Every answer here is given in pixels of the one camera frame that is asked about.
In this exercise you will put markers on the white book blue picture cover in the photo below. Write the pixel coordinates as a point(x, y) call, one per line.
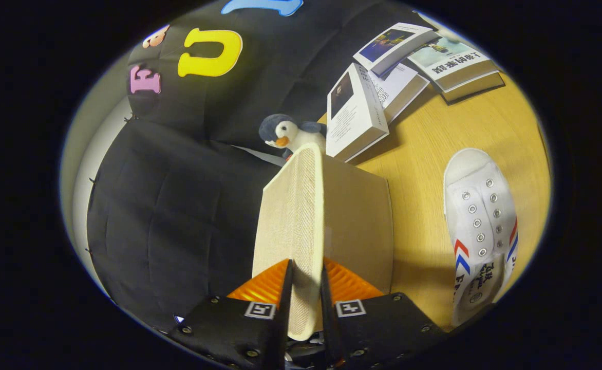
point(391, 43)

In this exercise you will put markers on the grey book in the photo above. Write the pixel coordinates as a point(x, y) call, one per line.
point(478, 88)

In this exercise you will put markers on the plain white book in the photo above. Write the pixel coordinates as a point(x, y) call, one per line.
point(401, 87)

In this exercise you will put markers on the white book portrait cover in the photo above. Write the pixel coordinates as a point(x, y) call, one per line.
point(352, 113)

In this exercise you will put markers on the white canvas shoe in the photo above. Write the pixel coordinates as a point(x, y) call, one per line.
point(478, 205)

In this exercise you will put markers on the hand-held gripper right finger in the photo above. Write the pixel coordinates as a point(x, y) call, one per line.
point(329, 329)

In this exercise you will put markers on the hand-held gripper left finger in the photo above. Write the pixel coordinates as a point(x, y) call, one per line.
point(282, 329)

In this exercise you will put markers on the pale green cover book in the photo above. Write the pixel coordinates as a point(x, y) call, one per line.
point(450, 59)

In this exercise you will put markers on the grey penguin plush toy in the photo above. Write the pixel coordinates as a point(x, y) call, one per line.
point(293, 134)

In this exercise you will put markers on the beige fabric storage box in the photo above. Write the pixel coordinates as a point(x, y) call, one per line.
point(301, 216)

